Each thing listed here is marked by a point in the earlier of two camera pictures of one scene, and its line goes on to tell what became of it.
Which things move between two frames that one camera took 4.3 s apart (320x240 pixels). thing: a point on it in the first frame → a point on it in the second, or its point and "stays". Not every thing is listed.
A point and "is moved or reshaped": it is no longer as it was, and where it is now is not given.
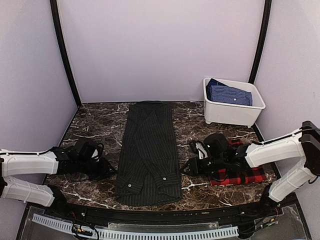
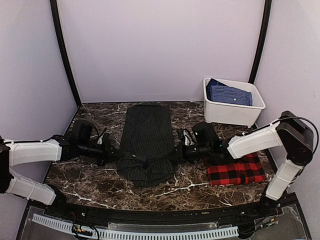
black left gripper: (104, 172) → (109, 154)
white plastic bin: (231, 102) stays
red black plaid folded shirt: (243, 176) stays
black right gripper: (195, 168) → (180, 155)
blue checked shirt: (216, 91) stays
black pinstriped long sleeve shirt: (149, 173) is moved or reshaped
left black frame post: (53, 4) stays
